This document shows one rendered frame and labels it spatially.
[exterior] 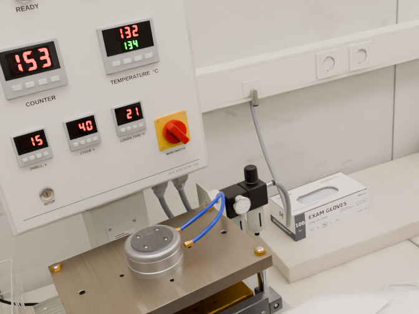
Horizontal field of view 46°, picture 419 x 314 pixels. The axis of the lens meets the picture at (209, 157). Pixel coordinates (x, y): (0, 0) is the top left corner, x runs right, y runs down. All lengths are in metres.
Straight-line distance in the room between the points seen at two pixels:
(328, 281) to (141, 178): 0.58
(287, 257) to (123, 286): 0.60
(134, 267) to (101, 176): 0.16
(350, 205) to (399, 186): 0.23
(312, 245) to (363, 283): 0.14
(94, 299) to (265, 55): 0.81
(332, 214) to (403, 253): 0.19
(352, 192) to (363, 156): 0.30
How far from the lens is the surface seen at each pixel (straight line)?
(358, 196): 1.32
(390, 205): 1.40
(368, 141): 1.58
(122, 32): 0.72
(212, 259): 0.69
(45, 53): 0.70
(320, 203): 1.26
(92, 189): 0.77
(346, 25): 1.42
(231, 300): 0.70
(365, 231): 1.29
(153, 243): 0.68
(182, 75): 0.77
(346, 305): 0.28
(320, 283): 1.20
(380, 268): 1.25
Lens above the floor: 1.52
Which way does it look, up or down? 25 degrees down
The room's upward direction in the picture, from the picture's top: 8 degrees counter-clockwise
